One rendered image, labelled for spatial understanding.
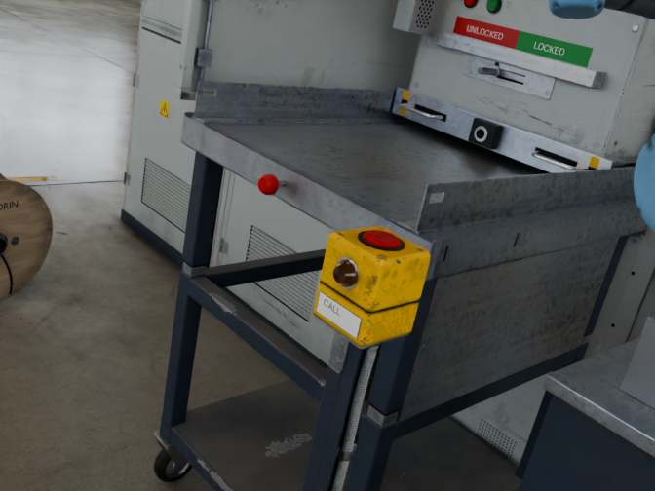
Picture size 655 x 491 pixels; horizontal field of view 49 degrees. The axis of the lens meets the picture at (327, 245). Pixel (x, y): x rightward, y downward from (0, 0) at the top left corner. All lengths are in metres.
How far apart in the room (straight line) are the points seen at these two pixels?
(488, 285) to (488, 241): 0.12
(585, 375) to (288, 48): 1.00
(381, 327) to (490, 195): 0.39
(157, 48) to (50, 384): 1.32
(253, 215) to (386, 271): 1.64
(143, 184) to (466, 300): 1.99
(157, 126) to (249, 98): 1.41
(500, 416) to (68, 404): 1.08
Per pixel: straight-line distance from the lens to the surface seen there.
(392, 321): 0.75
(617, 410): 0.90
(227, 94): 1.39
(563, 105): 1.45
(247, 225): 2.36
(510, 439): 1.82
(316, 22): 1.67
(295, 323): 2.24
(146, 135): 2.88
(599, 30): 1.43
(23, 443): 1.87
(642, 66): 1.43
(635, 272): 1.57
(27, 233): 2.41
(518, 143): 1.49
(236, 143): 1.25
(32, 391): 2.04
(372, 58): 1.77
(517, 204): 1.14
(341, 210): 1.06
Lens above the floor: 1.15
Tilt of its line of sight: 21 degrees down
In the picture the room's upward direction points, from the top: 12 degrees clockwise
